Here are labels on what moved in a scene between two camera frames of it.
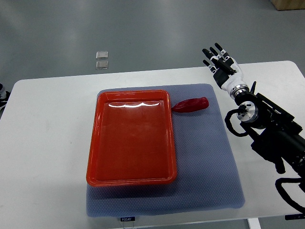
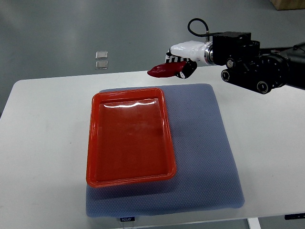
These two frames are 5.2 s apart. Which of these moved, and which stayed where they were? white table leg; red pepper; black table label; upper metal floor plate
Moved: red pepper
Stayed: upper metal floor plate; black table label; white table leg
